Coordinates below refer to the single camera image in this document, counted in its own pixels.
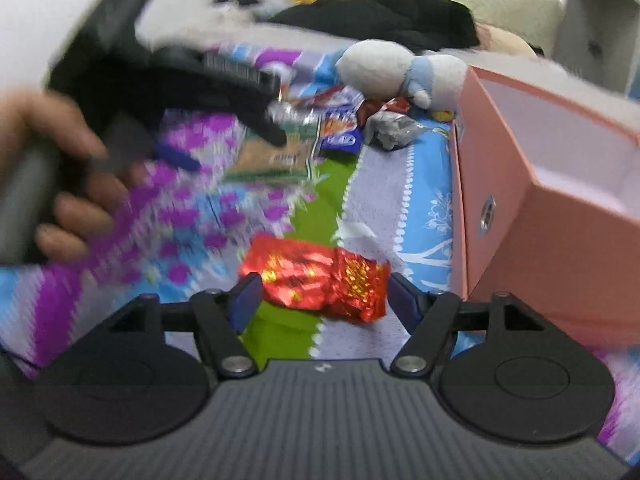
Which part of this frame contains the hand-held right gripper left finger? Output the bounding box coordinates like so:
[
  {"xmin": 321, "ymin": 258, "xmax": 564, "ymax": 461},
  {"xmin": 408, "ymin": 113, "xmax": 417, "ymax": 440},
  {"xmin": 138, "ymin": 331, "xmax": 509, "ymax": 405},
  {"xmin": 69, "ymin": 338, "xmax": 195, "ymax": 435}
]
[{"xmin": 100, "ymin": 272, "xmax": 263, "ymax": 380}]

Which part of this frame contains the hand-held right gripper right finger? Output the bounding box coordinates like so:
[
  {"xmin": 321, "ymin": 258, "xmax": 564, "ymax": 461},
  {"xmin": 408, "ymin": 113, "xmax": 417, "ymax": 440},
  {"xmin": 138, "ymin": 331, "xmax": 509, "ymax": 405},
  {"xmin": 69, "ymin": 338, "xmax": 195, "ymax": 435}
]
[{"xmin": 389, "ymin": 272, "xmax": 548, "ymax": 378}]

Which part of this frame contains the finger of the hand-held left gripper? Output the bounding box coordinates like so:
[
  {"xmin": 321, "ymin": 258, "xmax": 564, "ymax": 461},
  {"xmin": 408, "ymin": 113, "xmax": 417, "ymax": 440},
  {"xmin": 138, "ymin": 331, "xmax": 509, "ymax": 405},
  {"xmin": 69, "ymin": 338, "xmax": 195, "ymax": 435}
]
[
  {"xmin": 150, "ymin": 142, "xmax": 201, "ymax": 171},
  {"xmin": 235, "ymin": 105, "xmax": 288, "ymax": 148}
]

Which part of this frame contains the green snack packet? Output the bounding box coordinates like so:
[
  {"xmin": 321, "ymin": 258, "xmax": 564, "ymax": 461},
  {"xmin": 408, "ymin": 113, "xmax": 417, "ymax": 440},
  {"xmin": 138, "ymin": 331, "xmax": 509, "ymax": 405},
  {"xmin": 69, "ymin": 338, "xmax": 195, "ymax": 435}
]
[{"xmin": 225, "ymin": 110, "xmax": 323, "ymax": 183}]

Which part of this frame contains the red foil snack packet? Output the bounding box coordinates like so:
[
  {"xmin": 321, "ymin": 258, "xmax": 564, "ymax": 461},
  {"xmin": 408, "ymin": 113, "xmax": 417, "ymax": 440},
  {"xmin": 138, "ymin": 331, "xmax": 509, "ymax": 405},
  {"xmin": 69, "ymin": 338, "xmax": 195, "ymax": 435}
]
[{"xmin": 239, "ymin": 234, "xmax": 392, "ymax": 325}]

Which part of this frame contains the pink cardboard box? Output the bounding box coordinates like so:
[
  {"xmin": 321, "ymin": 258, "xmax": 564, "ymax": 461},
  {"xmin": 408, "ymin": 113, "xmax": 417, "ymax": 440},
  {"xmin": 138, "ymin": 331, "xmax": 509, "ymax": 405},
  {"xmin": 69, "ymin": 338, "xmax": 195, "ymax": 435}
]
[{"xmin": 450, "ymin": 64, "xmax": 640, "ymax": 346}]

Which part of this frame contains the person's left hand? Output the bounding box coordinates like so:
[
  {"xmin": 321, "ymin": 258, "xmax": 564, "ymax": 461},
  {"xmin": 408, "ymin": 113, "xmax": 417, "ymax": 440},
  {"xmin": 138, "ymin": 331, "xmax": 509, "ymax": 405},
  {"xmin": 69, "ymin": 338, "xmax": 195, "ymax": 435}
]
[{"xmin": 0, "ymin": 87, "xmax": 131, "ymax": 263}]

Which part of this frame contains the blue white red snack packet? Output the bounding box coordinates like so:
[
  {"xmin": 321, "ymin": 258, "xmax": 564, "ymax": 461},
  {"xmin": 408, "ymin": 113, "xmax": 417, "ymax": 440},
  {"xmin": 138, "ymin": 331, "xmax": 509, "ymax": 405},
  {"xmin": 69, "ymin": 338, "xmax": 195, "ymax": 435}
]
[{"xmin": 295, "ymin": 85, "xmax": 368, "ymax": 116}]

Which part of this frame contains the dark blue snack packet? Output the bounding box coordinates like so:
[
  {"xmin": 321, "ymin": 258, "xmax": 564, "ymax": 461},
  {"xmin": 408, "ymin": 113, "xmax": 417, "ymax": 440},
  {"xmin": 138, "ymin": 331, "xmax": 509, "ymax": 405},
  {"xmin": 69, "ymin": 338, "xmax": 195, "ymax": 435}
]
[{"xmin": 317, "ymin": 110, "xmax": 362, "ymax": 155}]

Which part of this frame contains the small pile of clothes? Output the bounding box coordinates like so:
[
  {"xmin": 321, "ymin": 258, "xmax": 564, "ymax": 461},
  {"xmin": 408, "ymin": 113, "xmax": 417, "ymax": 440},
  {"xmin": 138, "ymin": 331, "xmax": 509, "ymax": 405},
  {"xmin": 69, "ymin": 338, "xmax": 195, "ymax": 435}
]
[{"xmin": 212, "ymin": 0, "xmax": 296, "ymax": 26}]

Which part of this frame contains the white blue plush toy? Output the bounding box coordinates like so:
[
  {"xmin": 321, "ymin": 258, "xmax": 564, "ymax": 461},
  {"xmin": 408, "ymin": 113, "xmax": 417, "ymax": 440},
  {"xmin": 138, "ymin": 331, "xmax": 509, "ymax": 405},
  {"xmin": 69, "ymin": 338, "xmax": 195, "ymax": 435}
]
[{"xmin": 335, "ymin": 39, "xmax": 467, "ymax": 121}]

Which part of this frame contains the silver snack packet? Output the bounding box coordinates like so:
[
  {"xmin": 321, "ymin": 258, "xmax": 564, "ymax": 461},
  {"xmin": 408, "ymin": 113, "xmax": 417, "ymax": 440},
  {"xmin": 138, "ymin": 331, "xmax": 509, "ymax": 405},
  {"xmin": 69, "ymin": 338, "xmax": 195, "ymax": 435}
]
[{"xmin": 362, "ymin": 109, "xmax": 431, "ymax": 152}]

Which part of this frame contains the black clothing heap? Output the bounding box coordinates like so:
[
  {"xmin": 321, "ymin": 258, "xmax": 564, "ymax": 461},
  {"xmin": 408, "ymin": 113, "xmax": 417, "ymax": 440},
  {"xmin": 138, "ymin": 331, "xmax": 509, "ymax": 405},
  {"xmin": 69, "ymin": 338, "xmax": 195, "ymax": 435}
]
[{"xmin": 270, "ymin": 0, "xmax": 481, "ymax": 53}]

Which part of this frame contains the beige pink pillow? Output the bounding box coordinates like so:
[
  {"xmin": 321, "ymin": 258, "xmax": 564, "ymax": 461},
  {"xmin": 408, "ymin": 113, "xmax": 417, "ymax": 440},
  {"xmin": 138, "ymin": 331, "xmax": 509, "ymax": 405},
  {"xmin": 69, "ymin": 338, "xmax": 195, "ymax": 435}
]
[{"xmin": 475, "ymin": 22, "xmax": 536, "ymax": 58}]

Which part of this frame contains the cream quilted headboard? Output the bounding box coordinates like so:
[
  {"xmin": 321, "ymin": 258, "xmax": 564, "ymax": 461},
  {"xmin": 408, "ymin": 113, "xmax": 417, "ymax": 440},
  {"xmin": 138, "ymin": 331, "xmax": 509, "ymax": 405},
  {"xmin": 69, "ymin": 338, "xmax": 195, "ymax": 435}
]
[{"xmin": 292, "ymin": 0, "xmax": 566, "ymax": 56}]

